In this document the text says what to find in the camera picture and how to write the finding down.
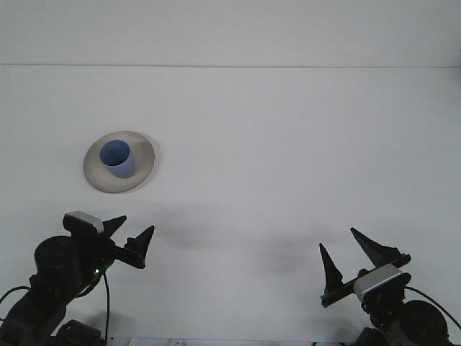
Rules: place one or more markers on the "pale blue cup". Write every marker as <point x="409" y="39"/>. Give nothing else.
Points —
<point x="124" y="169"/>

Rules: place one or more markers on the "pale round plate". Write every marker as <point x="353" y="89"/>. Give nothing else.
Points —
<point x="97" y="176"/>

